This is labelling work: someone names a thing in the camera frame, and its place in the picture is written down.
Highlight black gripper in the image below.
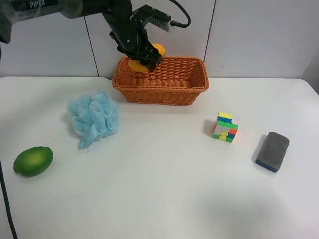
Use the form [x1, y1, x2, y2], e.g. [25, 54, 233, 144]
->
[108, 10, 164, 72]

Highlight grey blue board eraser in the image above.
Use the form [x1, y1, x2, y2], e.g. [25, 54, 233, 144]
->
[255, 132, 290, 173]

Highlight green lemon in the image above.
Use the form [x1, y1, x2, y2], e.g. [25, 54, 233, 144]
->
[13, 146, 53, 177]

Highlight light blue bath pouf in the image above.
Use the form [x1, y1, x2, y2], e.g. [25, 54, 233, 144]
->
[66, 90, 119, 149]

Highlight multicolour puzzle cube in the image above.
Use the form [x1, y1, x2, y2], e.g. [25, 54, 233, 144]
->
[212, 112, 239, 143]

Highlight black camera cable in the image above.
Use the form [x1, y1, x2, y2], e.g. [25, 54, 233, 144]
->
[169, 0, 192, 28]

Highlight orange mango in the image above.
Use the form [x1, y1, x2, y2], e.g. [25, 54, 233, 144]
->
[128, 43, 166, 72]

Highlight orange wicker basket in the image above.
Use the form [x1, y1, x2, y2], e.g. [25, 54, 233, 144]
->
[112, 56, 209, 106]

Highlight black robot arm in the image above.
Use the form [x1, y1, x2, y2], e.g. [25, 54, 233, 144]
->
[0, 0, 163, 71]

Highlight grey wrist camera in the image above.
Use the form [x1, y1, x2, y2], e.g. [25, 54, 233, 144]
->
[133, 5, 172, 32]

